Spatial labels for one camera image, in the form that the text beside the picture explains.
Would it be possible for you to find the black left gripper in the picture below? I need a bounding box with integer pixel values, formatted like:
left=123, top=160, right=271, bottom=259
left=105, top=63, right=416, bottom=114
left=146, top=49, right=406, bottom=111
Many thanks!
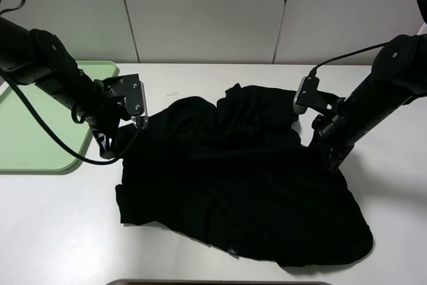
left=75, top=79, right=124, bottom=160

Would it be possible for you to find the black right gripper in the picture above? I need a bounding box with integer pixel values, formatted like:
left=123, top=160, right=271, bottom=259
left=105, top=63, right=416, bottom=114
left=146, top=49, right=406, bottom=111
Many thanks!
left=310, top=98, right=356, bottom=173

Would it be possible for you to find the black short sleeve shirt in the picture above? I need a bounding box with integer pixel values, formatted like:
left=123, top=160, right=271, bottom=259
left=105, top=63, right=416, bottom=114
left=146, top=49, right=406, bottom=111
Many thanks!
left=115, top=85, right=374, bottom=267

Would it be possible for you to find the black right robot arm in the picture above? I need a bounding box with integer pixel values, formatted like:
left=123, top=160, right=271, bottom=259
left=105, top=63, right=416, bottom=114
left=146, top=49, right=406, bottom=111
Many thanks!
left=310, top=35, right=426, bottom=172

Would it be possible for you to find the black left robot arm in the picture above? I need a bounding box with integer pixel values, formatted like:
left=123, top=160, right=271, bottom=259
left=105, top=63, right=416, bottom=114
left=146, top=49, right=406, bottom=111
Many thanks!
left=1, top=19, right=128, bottom=165

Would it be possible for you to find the light green plastic tray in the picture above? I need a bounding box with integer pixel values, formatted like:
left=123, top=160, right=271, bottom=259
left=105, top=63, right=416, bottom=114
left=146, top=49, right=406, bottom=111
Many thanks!
left=0, top=60, right=120, bottom=176

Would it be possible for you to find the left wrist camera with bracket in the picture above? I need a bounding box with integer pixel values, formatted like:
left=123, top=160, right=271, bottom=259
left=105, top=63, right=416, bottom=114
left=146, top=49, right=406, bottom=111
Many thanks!
left=102, top=74, right=149, bottom=128

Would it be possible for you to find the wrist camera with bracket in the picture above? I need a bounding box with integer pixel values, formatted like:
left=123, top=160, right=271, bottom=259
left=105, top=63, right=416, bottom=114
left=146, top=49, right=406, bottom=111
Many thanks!
left=102, top=74, right=149, bottom=128
left=293, top=75, right=340, bottom=117

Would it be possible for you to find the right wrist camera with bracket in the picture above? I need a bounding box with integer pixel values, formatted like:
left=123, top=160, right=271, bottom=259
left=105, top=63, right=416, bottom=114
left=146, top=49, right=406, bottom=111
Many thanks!
left=293, top=75, right=340, bottom=117

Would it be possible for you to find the black right camera cable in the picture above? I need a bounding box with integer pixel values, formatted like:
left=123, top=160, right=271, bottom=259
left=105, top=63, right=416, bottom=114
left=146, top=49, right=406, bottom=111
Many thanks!
left=308, top=40, right=393, bottom=81

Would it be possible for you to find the black camera cable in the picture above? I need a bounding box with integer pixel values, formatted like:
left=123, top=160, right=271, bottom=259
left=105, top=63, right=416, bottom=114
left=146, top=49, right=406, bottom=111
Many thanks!
left=0, top=0, right=149, bottom=166
left=308, top=40, right=393, bottom=81

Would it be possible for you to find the black left camera cable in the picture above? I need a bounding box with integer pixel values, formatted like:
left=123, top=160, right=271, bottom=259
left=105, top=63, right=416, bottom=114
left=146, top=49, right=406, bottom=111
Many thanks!
left=0, top=0, right=149, bottom=166

